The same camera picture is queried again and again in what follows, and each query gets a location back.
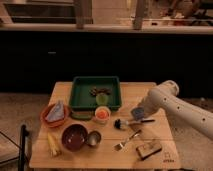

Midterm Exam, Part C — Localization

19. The black stand pole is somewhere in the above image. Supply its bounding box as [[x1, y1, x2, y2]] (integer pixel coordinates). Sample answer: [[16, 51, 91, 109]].
[[18, 125, 29, 171]]

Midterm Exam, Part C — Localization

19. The white cup with orange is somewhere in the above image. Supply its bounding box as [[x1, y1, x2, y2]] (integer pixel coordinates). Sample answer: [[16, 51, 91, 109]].
[[95, 106, 111, 124]]

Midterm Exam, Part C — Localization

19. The light blue cloth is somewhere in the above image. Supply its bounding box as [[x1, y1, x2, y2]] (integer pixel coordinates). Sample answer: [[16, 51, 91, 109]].
[[45, 101, 64, 122]]

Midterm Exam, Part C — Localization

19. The yellow corn toy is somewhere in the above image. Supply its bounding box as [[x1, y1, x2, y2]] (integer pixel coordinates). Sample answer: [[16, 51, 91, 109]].
[[47, 133, 61, 157]]

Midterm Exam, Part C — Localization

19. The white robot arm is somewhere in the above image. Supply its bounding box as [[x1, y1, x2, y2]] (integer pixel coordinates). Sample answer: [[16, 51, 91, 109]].
[[138, 80, 213, 140]]

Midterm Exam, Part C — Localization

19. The black handled dish brush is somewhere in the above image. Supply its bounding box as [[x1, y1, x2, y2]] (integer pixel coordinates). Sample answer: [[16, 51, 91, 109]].
[[114, 119, 154, 130]]

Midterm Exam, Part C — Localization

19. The green plastic tray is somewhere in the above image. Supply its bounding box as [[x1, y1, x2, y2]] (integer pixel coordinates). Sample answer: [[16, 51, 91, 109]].
[[69, 76, 122, 111]]

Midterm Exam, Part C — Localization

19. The orange bowl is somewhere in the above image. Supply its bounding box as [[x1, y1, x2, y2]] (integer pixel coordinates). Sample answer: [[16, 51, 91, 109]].
[[40, 103, 69, 128]]

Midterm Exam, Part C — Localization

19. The dark brown toy in tray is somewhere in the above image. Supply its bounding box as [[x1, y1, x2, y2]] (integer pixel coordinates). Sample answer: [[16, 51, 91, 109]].
[[90, 87, 111, 96]]

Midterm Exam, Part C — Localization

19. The dark red bowl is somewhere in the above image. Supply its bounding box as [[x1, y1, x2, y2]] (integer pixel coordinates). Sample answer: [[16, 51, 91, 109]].
[[61, 124, 88, 152]]

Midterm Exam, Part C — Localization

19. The brown wooden block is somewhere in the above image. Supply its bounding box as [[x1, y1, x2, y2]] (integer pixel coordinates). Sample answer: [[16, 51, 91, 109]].
[[136, 139, 162, 160]]

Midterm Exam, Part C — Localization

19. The green cucumber toy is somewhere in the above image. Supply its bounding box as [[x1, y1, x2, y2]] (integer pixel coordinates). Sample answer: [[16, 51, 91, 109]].
[[70, 112, 93, 121]]

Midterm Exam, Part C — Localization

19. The metal fork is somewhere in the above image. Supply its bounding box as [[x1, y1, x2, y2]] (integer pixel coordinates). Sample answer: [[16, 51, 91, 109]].
[[114, 130, 142, 151]]

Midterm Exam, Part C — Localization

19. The small metal cup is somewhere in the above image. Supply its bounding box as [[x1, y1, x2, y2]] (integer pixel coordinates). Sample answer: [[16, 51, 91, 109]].
[[87, 131, 101, 147]]

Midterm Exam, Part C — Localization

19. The green pepper toy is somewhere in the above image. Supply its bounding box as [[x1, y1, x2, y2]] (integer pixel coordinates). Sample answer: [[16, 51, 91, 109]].
[[96, 93, 109, 106]]

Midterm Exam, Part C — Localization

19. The blue sponge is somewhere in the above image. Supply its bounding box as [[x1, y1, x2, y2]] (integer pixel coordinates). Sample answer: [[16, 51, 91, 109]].
[[131, 107, 144, 121]]

